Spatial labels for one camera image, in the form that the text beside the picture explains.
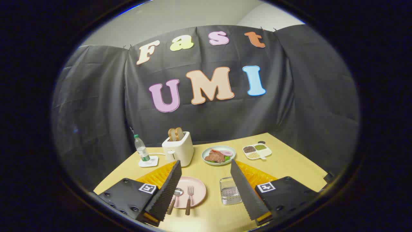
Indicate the white divided dish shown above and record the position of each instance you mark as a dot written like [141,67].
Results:
[267,151]

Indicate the clear plastic water bottle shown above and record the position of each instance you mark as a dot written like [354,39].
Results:
[141,151]

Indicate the black chair frame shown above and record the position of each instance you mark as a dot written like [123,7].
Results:
[329,178]

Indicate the toasted bread slice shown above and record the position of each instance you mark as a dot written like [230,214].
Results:
[179,133]
[171,134]

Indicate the pink ham slice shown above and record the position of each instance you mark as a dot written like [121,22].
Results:
[226,152]

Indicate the cream white toaster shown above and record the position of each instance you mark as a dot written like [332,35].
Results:
[180,149]

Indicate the pink round plate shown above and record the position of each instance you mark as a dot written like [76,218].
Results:
[198,190]

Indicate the heap of green beans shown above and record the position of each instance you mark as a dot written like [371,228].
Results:
[260,147]

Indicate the heap of yellow beans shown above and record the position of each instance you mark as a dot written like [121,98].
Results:
[253,155]

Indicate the brown meat slices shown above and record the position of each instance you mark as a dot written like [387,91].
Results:
[215,157]

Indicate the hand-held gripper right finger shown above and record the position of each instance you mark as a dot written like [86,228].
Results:
[246,193]

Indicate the white square coaster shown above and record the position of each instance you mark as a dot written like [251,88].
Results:
[154,162]

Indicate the pale green food plate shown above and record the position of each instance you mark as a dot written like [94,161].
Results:
[204,154]

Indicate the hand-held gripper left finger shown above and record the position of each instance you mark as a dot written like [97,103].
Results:
[167,193]

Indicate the heap of dark brown beans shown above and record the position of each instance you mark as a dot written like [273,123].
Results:
[249,149]

